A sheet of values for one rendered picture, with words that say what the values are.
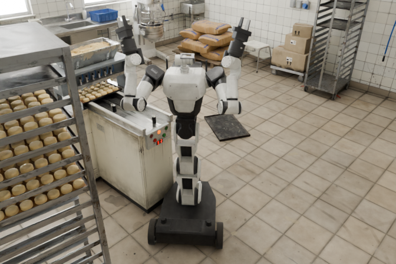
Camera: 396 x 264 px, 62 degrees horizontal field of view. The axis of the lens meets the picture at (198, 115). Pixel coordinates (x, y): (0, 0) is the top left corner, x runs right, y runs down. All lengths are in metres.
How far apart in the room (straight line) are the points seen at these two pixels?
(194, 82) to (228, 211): 1.43
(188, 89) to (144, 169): 0.92
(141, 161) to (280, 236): 1.29
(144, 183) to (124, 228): 0.44
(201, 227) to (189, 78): 1.19
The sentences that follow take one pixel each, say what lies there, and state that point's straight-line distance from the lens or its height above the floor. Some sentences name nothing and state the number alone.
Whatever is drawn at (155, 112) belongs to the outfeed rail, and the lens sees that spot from 2.77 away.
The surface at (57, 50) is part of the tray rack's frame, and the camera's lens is 1.30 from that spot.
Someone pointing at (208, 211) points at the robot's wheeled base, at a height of 0.17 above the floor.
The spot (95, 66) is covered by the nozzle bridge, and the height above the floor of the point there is 1.18.
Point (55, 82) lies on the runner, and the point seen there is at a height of 1.68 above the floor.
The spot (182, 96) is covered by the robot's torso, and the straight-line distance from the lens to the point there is 2.09.
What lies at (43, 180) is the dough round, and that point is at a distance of 1.60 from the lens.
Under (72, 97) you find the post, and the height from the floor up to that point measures 1.62.
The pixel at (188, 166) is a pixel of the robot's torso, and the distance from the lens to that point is 2.47.
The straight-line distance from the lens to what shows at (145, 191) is 2.86.
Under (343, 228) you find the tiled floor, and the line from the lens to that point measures 3.19.
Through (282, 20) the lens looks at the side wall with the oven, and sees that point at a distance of 6.26.
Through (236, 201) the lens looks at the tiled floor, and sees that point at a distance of 3.18.
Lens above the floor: 2.17
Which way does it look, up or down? 29 degrees down
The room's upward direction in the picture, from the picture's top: straight up
